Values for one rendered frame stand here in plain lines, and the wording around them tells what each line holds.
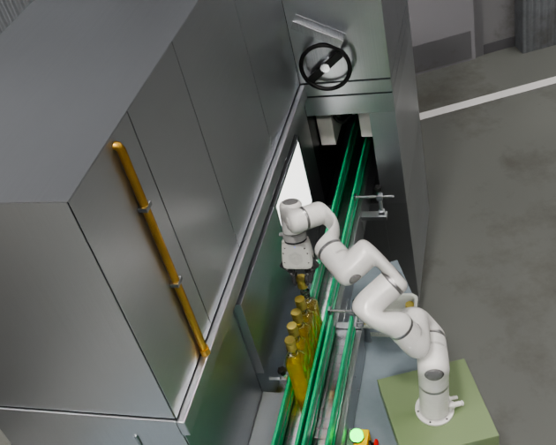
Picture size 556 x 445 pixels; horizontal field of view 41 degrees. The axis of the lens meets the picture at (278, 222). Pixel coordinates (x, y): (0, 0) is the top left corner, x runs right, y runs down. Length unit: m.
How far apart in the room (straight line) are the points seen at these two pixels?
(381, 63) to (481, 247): 1.58
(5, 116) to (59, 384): 0.69
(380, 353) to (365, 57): 1.14
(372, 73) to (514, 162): 1.97
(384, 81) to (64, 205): 1.82
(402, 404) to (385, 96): 1.24
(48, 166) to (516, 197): 3.37
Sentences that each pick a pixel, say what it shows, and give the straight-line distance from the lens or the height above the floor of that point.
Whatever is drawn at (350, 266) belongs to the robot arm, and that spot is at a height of 1.46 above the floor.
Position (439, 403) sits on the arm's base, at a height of 0.92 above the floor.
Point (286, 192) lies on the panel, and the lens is 2.80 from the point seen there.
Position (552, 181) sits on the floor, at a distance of 4.72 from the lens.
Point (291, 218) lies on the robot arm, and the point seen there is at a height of 1.49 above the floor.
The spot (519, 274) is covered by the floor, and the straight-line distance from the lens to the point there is 4.14.
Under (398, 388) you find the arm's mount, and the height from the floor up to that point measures 0.83.
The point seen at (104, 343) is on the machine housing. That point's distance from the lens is 1.84.
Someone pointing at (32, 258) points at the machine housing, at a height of 1.98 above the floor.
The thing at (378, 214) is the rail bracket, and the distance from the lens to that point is 3.23.
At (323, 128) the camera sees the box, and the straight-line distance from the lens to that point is 3.40.
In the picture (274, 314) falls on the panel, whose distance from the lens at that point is 2.66.
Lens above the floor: 2.95
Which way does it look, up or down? 39 degrees down
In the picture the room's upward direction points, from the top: 15 degrees counter-clockwise
